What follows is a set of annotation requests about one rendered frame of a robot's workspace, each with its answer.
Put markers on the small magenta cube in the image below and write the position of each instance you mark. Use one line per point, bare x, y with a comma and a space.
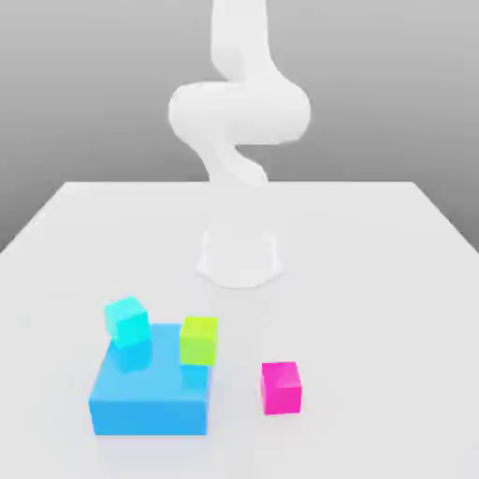
281, 389

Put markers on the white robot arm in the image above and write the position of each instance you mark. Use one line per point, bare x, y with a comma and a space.
239, 112

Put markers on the small cyan cube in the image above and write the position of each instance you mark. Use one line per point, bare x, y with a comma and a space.
127, 323

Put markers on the large blue box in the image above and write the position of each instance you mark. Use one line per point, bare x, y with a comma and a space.
149, 396

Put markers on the small lime green cube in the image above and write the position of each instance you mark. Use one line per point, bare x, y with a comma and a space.
198, 342

